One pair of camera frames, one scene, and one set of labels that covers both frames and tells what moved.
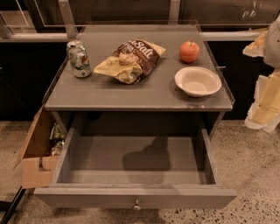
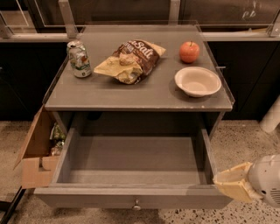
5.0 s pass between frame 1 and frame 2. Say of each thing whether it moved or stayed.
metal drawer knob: stayed
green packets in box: stayed
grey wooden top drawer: stayed
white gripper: moved
